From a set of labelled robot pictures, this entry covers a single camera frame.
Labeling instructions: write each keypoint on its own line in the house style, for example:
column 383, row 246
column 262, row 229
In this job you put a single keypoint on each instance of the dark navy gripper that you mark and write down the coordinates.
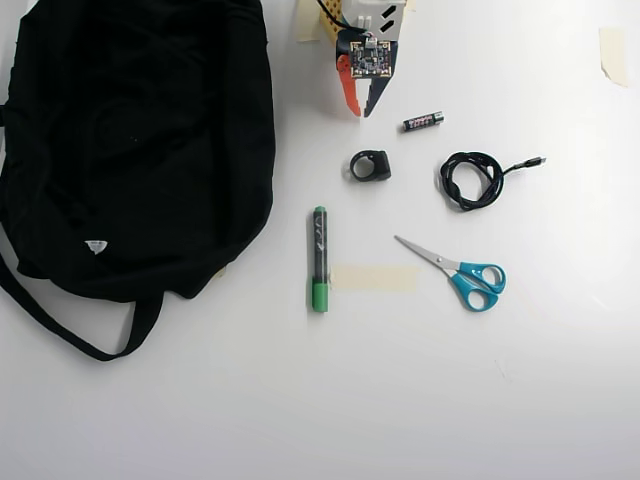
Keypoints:
column 347, row 86

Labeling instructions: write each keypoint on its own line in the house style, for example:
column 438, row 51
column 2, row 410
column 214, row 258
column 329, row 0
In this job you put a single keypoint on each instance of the yellow perforated robot base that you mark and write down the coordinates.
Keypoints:
column 331, row 15

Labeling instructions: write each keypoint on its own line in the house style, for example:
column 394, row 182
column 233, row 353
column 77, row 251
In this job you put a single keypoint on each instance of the torn beige masking tape strip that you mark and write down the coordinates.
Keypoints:
column 614, row 55

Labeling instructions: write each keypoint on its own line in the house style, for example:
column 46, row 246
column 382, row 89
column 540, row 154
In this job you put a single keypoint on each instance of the black fabric bag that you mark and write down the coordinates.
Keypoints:
column 125, row 150

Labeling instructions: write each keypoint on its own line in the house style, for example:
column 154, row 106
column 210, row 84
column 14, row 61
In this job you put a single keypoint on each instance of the bare camera circuit board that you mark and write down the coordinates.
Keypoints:
column 370, row 59

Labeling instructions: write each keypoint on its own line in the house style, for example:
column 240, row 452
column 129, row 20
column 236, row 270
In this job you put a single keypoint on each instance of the long beige masking tape strip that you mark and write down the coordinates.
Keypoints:
column 375, row 278

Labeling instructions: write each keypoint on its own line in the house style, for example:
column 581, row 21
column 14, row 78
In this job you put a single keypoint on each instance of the black AAA battery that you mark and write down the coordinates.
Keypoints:
column 422, row 122

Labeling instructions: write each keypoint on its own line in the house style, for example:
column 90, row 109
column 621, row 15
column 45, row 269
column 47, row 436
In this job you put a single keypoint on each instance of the beige masking tape piece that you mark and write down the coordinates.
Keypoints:
column 306, row 22

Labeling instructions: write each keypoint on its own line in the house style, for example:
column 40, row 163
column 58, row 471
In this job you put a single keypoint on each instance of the green marker pen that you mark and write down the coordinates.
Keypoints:
column 319, row 295

